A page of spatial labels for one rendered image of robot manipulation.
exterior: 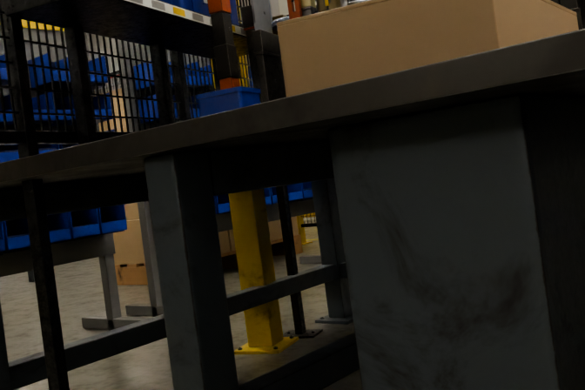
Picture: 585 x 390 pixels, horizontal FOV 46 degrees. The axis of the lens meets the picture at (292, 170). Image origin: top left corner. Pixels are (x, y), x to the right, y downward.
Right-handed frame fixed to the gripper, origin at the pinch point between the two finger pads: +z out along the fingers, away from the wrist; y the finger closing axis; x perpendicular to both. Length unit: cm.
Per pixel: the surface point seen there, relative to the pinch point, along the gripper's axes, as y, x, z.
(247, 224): 43, 61, 58
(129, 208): 216, 241, 50
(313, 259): 249, 124, 100
